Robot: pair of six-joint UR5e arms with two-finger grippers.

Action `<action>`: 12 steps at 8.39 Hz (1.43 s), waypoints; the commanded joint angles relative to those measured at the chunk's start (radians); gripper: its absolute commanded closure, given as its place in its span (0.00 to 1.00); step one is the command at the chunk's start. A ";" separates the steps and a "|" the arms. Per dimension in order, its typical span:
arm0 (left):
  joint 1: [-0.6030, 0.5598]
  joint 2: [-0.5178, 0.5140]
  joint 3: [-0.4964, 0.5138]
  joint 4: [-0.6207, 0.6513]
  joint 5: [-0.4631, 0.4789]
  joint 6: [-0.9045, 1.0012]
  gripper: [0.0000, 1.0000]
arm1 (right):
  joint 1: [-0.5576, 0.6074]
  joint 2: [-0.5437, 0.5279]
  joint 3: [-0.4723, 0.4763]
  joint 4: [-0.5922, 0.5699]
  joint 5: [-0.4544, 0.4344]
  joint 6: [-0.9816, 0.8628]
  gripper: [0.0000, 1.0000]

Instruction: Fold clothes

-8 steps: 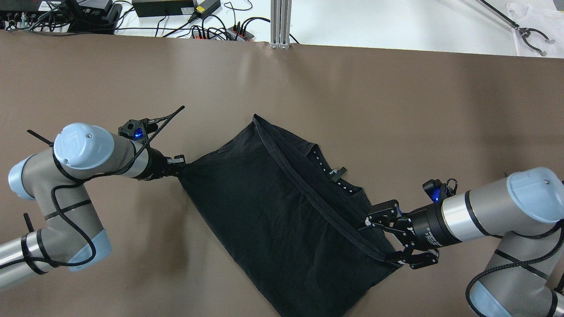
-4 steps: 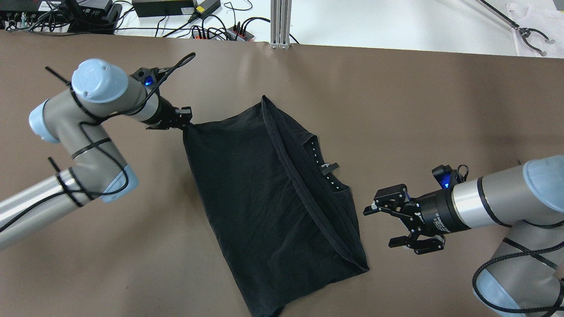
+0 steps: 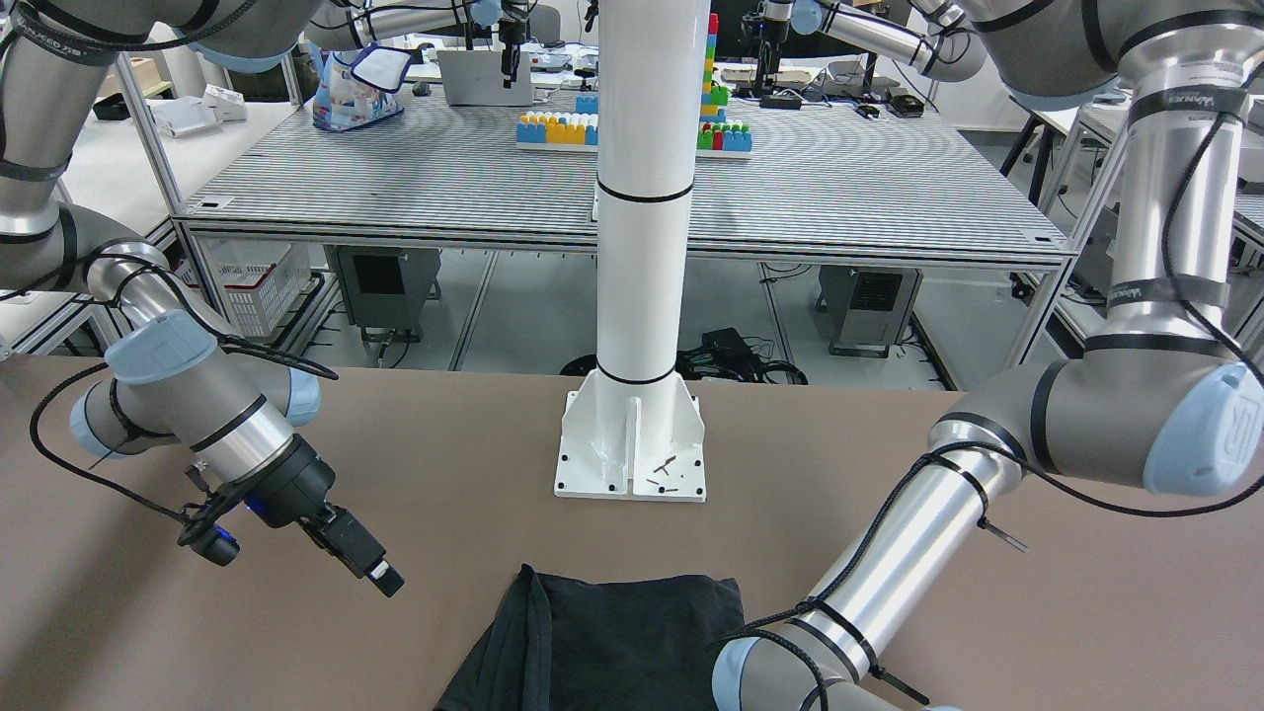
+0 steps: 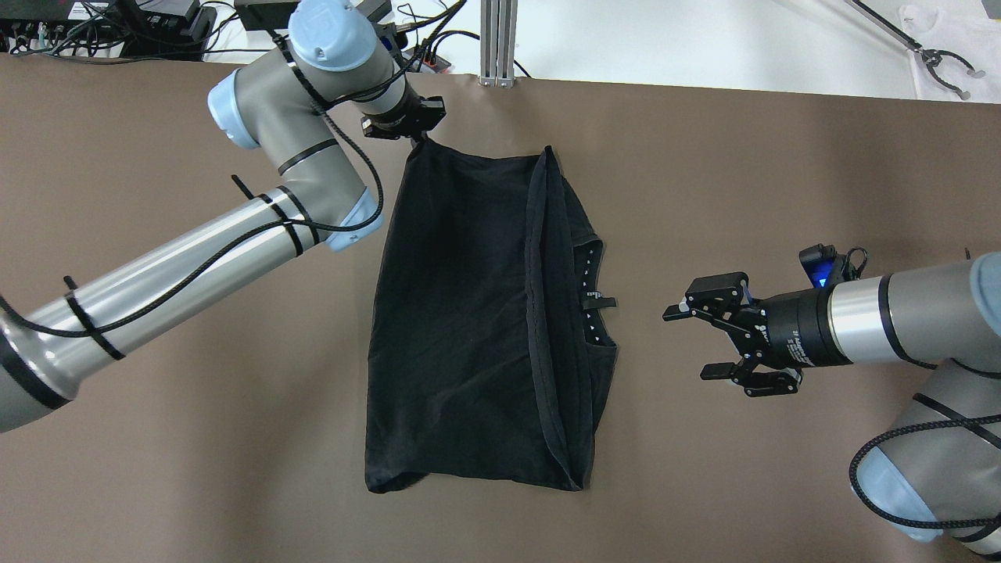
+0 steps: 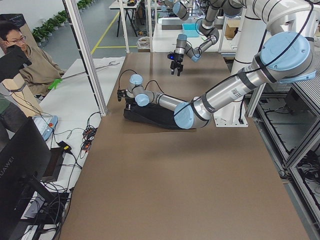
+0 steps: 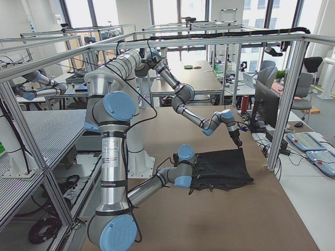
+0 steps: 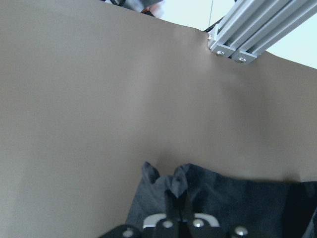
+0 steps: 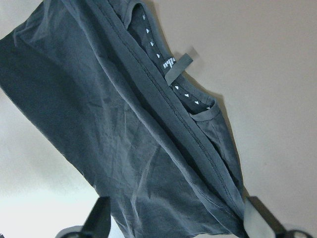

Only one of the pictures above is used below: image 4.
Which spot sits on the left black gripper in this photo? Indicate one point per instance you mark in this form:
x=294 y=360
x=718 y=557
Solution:
x=413 y=125

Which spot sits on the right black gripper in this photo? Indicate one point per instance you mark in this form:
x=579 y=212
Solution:
x=794 y=328

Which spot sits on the black graphic t-shirt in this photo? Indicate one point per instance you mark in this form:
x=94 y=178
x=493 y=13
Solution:
x=489 y=358

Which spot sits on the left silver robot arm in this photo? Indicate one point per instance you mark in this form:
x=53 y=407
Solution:
x=279 y=103

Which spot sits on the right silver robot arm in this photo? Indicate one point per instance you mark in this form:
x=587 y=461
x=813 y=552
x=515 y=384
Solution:
x=935 y=471

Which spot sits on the power strip with red switches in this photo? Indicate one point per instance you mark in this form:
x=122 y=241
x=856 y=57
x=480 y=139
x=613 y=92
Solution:
x=423 y=60

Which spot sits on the black power adapter brick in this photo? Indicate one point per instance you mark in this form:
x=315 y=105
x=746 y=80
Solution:
x=265 y=15

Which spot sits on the black electronics box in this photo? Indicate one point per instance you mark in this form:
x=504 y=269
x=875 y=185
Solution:
x=177 y=30

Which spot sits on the metal reacher grabber tool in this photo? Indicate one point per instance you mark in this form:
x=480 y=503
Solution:
x=931 y=58

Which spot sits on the white cloth on table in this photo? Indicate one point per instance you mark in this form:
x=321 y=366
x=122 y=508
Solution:
x=976 y=39

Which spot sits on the aluminium frame post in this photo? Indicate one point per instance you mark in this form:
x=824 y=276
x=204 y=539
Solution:
x=497 y=43

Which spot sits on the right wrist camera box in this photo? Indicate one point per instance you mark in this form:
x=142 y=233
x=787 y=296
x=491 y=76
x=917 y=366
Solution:
x=825 y=267

